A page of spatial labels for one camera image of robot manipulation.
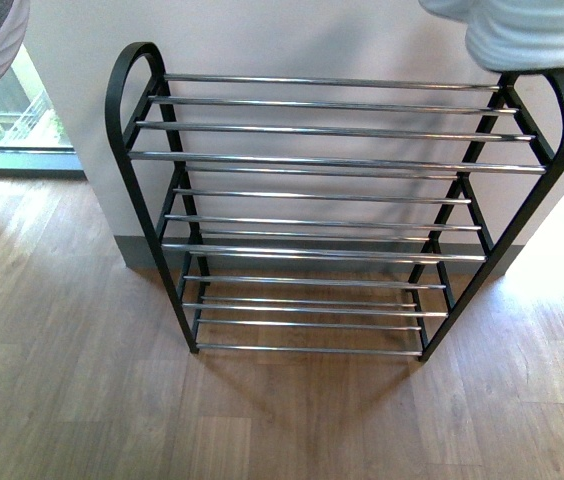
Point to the black metal shoe rack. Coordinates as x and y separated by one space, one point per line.
328 215

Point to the dark window frame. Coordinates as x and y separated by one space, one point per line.
40 163

